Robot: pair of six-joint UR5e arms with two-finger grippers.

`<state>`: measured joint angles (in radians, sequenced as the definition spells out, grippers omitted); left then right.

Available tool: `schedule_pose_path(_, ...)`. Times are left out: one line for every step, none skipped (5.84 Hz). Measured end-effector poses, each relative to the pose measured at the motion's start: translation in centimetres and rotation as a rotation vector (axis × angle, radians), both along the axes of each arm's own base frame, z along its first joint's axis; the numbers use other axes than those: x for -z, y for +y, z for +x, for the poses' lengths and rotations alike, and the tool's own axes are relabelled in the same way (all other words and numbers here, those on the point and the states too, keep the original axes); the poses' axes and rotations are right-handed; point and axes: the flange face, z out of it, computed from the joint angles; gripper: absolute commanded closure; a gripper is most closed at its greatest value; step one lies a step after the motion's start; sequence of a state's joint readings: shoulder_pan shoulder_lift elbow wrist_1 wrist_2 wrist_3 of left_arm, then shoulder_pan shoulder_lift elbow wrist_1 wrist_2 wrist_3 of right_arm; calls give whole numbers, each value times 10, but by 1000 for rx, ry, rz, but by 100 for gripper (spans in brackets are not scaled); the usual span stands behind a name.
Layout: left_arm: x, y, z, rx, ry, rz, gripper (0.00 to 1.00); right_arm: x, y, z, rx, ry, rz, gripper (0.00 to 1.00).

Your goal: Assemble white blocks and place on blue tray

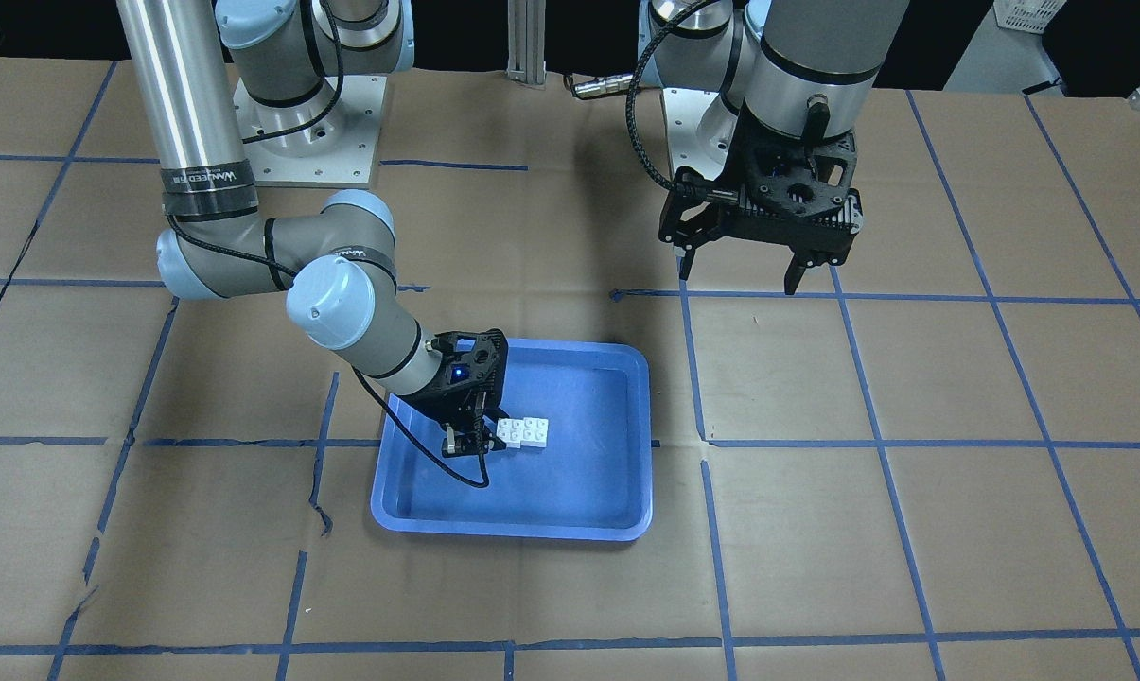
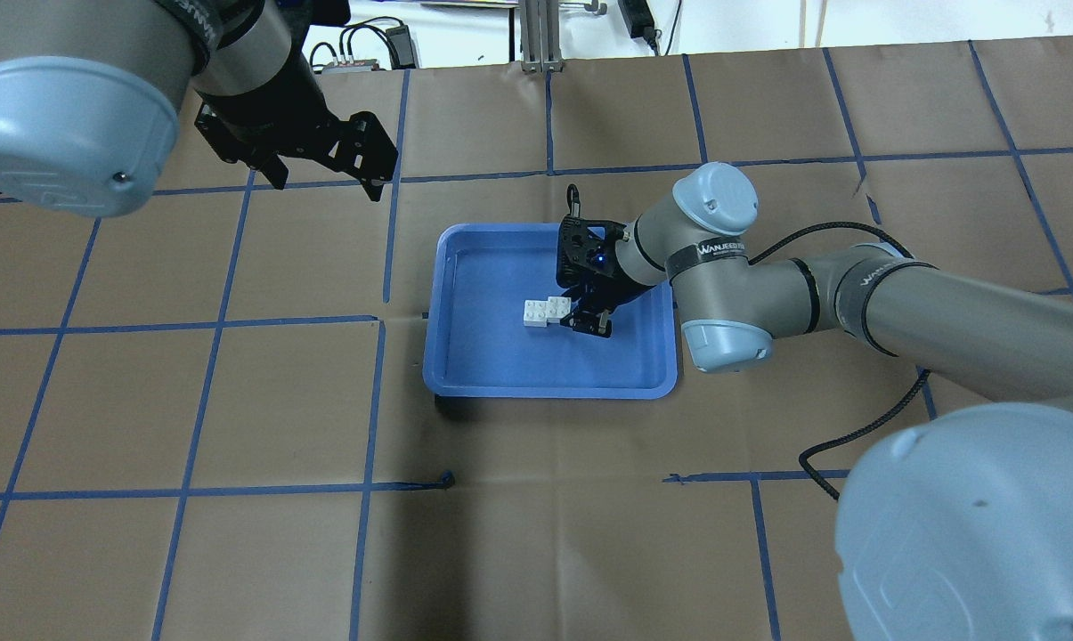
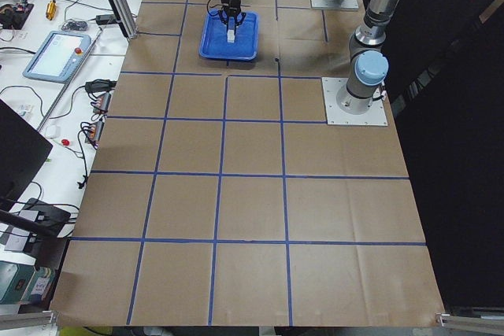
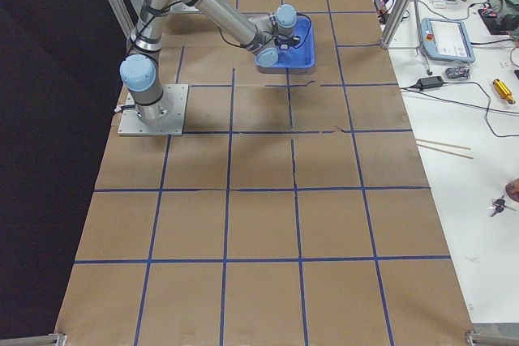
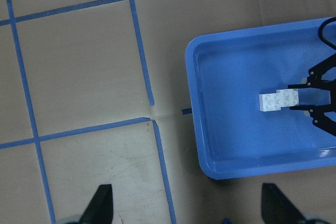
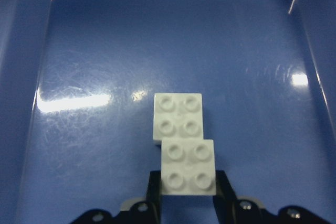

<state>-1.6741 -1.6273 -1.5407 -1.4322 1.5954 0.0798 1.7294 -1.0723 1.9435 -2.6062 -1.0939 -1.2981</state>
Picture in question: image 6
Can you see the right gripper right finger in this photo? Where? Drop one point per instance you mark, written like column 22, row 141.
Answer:
column 224, row 199

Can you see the white block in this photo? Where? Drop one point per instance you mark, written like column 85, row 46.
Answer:
column 177, row 115
column 187, row 167

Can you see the blue plastic tray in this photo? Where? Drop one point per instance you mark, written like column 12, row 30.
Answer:
column 78, row 79

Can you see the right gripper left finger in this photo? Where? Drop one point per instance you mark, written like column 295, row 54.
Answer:
column 153, row 198

